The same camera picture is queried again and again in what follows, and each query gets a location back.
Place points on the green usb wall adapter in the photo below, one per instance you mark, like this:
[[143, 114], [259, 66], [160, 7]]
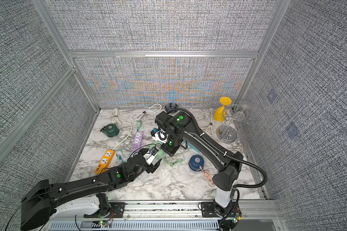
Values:
[[138, 125]]

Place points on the purple power strip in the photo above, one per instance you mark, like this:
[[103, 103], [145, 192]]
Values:
[[137, 143]]

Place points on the clear wine glass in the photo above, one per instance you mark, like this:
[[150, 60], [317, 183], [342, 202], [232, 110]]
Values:
[[239, 116]]

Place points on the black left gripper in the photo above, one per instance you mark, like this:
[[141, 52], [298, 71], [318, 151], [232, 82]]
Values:
[[153, 168]]

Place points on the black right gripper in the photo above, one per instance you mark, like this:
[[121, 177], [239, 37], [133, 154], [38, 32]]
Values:
[[165, 147]]

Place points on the light green meat grinder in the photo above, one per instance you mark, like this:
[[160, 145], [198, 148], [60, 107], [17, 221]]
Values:
[[158, 154]]

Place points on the chrome wire glass rack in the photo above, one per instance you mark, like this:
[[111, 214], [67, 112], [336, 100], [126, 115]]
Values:
[[227, 132]]

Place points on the orange power strip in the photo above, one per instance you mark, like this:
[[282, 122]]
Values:
[[105, 162]]

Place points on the black grinder blade lid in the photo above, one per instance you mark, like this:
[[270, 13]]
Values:
[[170, 107]]

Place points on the dark green meat grinder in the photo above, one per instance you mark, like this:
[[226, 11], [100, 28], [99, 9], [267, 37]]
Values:
[[110, 130]]

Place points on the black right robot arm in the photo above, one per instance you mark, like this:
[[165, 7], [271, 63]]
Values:
[[180, 125]]

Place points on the navy blue meat grinder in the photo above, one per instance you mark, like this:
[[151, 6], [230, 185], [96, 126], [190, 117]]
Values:
[[196, 163]]

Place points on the yellow plastic goblet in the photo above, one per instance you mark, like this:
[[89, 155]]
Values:
[[220, 112]]

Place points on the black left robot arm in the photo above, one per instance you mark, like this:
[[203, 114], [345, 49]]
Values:
[[40, 203]]

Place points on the teal power strip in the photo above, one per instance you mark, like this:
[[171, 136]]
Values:
[[193, 148]]

